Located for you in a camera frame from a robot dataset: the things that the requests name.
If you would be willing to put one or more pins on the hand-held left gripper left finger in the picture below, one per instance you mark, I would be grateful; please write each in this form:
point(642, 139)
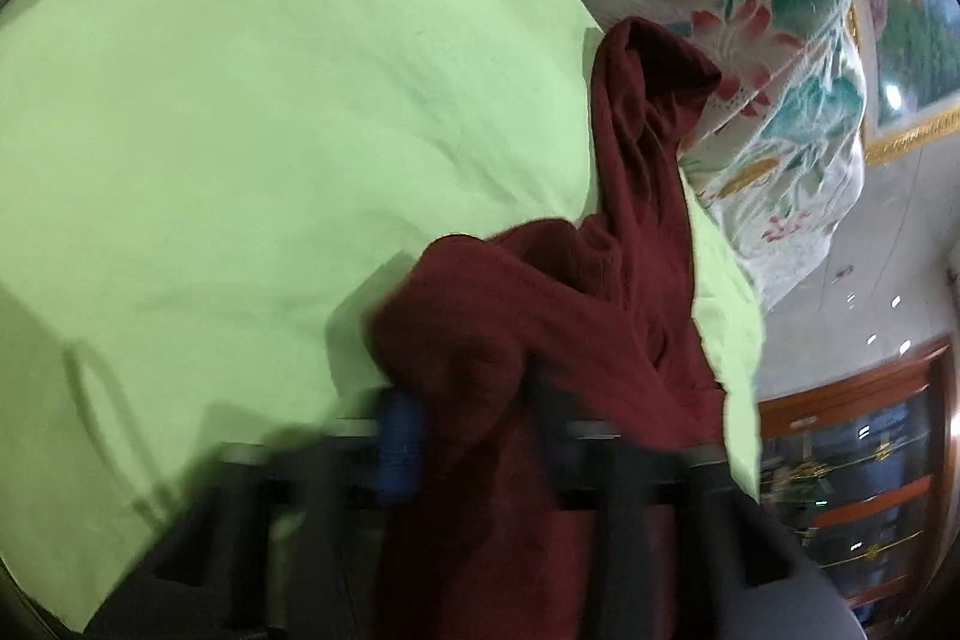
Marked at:
point(397, 445)

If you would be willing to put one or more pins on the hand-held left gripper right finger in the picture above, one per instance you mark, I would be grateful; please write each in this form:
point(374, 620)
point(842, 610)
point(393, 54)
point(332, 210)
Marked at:
point(630, 497)

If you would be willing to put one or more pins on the dark red sweater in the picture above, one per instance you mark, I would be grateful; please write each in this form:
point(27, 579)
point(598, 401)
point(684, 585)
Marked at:
point(525, 310)

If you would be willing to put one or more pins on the wooden glass display cabinet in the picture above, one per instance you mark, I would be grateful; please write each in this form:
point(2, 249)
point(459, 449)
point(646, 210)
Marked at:
point(862, 400)

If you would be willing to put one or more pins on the light green bed sheet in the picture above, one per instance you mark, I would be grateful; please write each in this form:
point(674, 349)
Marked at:
point(225, 123)

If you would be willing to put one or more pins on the white floral quilt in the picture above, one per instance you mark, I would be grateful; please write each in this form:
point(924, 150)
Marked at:
point(750, 10)

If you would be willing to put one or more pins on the gold framed wall painting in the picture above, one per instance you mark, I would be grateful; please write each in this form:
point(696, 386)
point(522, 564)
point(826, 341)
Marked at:
point(907, 10)

